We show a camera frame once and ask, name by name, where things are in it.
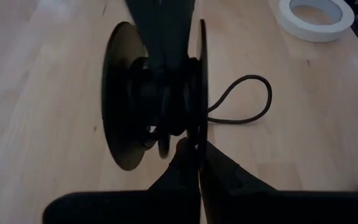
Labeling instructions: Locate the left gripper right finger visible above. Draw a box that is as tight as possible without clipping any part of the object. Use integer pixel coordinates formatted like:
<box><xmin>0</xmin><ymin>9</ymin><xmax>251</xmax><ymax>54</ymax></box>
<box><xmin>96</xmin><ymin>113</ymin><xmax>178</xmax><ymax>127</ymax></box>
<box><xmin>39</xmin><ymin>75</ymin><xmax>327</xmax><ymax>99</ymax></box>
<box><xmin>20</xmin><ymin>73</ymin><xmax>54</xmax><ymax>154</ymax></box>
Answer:
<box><xmin>200</xmin><ymin>139</ymin><xmax>279</xmax><ymax>224</ymax></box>

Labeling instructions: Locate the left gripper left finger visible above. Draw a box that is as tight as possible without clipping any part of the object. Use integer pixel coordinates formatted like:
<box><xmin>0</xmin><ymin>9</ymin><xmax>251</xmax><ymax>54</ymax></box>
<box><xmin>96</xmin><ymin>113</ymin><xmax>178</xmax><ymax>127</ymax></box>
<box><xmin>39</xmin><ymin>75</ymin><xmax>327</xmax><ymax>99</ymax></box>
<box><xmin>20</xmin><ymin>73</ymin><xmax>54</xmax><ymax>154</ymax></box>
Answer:
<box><xmin>141</xmin><ymin>137</ymin><xmax>201</xmax><ymax>224</ymax></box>

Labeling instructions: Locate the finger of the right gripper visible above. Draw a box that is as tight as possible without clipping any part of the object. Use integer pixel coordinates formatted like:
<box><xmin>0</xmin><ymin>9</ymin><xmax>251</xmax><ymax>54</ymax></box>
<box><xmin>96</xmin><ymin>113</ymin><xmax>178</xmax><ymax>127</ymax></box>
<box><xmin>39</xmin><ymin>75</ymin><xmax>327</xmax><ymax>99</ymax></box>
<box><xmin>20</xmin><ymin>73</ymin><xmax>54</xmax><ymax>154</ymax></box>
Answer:
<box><xmin>124</xmin><ymin>0</ymin><xmax>163</xmax><ymax>74</ymax></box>
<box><xmin>160</xmin><ymin>0</ymin><xmax>197</xmax><ymax>74</ymax></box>

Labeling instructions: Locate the black cord spool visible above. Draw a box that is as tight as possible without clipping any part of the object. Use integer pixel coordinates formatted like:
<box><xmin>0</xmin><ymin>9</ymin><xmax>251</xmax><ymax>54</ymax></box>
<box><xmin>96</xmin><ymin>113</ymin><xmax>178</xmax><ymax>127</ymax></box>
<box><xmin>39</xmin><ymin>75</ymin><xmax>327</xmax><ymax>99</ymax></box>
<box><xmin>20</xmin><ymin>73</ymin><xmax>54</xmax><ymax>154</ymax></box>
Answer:
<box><xmin>101</xmin><ymin>18</ymin><xmax>210</xmax><ymax>172</ymax></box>

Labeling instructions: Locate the dark cord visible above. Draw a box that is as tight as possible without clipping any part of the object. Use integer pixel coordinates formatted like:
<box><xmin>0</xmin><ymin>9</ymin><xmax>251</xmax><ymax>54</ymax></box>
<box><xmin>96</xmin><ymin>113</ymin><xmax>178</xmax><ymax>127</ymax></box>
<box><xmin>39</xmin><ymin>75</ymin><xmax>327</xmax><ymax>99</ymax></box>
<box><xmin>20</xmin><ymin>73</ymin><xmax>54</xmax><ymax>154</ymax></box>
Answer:
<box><xmin>129</xmin><ymin>57</ymin><xmax>273</xmax><ymax>156</ymax></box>

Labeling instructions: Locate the white masking tape roll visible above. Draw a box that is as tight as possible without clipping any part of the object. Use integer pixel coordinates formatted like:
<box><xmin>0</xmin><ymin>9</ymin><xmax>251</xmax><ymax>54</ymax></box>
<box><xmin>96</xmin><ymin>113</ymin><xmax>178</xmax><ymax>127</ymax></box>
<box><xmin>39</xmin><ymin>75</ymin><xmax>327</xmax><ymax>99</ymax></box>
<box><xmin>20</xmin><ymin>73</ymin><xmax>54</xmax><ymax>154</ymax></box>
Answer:
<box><xmin>277</xmin><ymin>0</ymin><xmax>356</xmax><ymax>44</ymax></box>

